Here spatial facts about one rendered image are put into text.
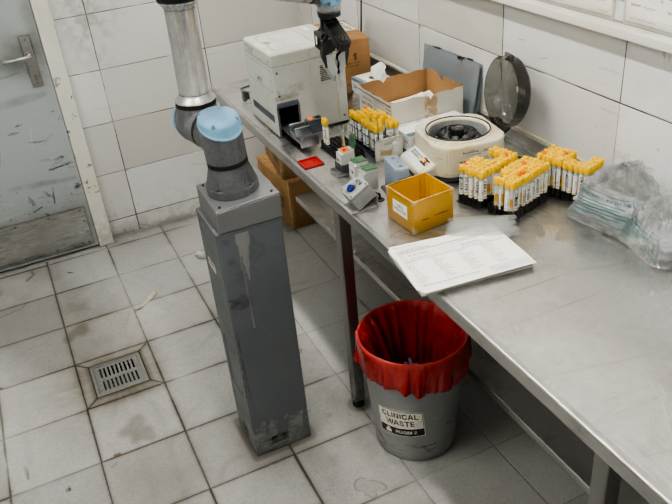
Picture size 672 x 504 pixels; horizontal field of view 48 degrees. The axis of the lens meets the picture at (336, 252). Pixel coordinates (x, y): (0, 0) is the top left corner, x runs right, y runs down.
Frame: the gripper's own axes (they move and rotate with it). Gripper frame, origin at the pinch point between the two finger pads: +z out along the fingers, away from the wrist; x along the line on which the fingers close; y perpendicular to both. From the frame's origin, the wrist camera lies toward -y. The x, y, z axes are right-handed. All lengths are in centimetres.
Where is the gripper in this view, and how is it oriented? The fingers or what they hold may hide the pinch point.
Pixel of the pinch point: (336, 77)
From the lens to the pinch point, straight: 243.3
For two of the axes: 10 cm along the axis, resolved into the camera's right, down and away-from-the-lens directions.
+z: 0.8, 8.5, 5.2
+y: -4.3, -4.4, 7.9
